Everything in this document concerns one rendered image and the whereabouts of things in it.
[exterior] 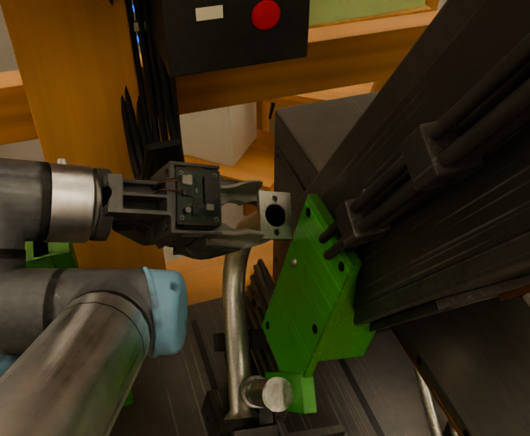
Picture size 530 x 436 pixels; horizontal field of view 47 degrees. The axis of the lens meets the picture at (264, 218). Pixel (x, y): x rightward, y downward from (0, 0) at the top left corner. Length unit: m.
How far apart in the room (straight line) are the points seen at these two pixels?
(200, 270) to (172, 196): 0.55
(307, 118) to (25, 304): 0.47
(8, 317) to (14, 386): 0.18
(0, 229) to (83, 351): 0.19
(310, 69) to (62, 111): 0.40
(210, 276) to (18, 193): 0.61
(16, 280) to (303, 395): 0.33
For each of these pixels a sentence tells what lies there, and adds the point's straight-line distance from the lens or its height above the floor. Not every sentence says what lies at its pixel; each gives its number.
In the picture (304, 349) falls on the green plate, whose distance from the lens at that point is 0.68.
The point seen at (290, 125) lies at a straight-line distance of 0.83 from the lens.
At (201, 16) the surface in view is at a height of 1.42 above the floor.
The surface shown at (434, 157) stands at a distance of 0.37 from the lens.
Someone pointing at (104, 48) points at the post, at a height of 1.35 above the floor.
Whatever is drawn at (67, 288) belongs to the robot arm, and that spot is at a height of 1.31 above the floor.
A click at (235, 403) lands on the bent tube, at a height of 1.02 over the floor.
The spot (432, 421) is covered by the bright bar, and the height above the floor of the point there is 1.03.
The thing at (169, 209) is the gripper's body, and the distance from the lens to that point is 0.57.
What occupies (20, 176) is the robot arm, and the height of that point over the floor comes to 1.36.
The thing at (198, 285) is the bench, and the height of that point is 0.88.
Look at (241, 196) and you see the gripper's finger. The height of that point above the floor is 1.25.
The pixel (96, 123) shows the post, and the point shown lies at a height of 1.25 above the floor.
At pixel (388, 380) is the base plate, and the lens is 0.96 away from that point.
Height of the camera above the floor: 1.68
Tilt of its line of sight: 41 degrees down
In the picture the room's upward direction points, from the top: straight up
